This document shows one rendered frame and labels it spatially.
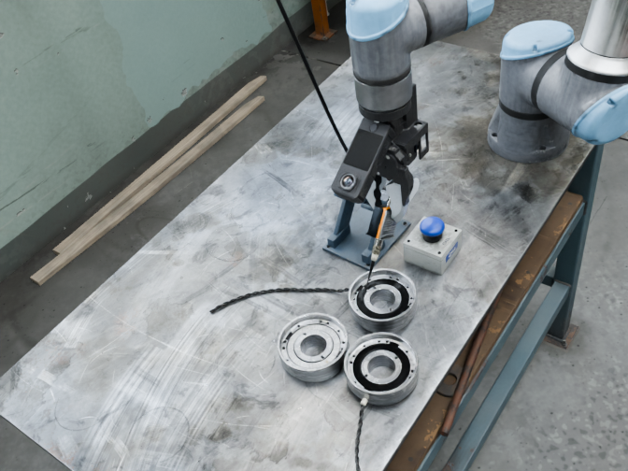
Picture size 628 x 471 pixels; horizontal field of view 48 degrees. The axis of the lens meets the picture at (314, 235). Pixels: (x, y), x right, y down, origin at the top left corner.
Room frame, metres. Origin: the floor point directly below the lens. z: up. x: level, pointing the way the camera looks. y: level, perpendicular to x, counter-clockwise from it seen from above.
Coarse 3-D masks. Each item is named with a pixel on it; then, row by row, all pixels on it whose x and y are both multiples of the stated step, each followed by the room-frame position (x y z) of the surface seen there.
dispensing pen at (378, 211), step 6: (378, 210) 0.76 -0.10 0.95; (372, 216) 0.76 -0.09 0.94; (378, 216) 0.76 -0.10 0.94; (372, 222) 0.76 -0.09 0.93; (378, 222) 0.75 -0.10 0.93; (372, 228) 0.75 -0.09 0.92; (366, 234) 0.75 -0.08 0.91; (372, 234) 0.75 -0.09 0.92; (378, 240) 0.75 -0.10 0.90; (378, 246) 0.74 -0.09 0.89; (372, 252) 0.75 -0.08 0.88; (378, 252) 0.74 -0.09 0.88; (372, 258) 0.74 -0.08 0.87; (372, 264) 0.74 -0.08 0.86; (366, 282) 0.73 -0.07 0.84
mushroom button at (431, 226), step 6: (426, 222) 0.79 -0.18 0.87; (432, 222) 0.79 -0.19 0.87; (438, 222) 0.79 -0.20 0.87; (420, 228) 0.79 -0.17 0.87; (426, 228) 0.78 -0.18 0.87; (432, 228) 0.78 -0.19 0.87; (438, 228) 0.78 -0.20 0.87; (444, 228) 0.78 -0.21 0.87; (426, 234) 0.77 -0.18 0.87; (432, 234) 0.77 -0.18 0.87; (438, 234) 0.77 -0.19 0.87
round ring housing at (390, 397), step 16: (368, 336) 0.62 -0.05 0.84; (384, 336) 0.62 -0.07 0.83; (400, 336) 0.61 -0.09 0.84; (352, 352) 0.61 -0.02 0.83; (384, 352) 0.59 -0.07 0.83; (416, 352) 0.58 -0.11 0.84; (368, 368) 0.58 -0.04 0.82; (400, 368) 0.56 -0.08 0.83; (416, 368) 0.55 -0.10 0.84; (352, 384) 0.55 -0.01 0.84; (368, 400) 0.53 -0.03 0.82; (384, 400) 0.52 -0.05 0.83; (400, 400) 0.53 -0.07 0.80
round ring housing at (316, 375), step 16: (304, 320) 0.68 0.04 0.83; (320, 320) 0.68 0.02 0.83; (336, 320) 0.66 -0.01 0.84; (288, 336) 0.66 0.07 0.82; (304, 336) 0.65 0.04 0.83; (320, 336) 0.65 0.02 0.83; (304, 352) 0.64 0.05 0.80; (288, 368) 0.60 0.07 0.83; (304, 368) 0.59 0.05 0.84; (320, 368) 0.58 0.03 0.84; (336, 368) 0.59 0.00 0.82
